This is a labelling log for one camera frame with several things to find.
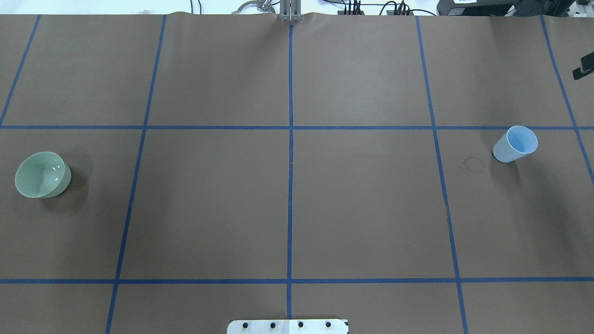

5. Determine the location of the white camera stand base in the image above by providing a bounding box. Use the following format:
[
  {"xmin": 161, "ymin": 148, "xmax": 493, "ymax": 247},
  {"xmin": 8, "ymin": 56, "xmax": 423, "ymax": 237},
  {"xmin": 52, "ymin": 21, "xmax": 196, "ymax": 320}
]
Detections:
[{"xmin": 226, "ymin": 319, "xmax": 349, "ymax": 334}]

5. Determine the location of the light blue plastic cup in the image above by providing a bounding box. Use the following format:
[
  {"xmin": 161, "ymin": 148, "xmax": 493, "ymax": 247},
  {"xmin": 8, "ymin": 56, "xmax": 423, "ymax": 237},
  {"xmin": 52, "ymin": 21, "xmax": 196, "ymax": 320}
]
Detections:
[{"xmin": 492, "ymin": 125, "xmax": 538, "ymax": 163}]

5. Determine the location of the aluminium frame post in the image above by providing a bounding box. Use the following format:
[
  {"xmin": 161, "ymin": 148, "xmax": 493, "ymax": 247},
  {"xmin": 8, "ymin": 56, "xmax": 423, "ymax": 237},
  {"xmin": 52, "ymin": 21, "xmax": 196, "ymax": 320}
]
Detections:
[{"xmin": 278, "ymin": 0, "xmax": 302, "ymax": 23}]

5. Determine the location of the green bowl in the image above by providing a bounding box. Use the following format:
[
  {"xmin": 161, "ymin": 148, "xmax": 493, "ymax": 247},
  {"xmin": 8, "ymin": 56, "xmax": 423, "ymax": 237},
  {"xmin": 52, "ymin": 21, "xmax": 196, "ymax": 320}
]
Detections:
[{"xmin": 14, "ymin": 152, "xmax": 71, "ymax": 199}]

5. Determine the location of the brown paper table mat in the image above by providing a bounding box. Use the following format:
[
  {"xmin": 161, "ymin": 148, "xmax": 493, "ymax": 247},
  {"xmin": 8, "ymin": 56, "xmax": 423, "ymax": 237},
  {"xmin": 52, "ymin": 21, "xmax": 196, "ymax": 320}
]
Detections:
[{"xmin": 1, "ymin": 13, "xmax": 593, "ymax": 334}]

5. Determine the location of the black box on bench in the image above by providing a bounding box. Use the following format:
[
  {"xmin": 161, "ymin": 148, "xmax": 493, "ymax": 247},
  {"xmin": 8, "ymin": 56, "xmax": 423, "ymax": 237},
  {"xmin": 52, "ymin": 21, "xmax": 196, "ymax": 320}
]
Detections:
[{"xmin": 436, "ymin": 0, "xmax": 516, "ymax": 17}]

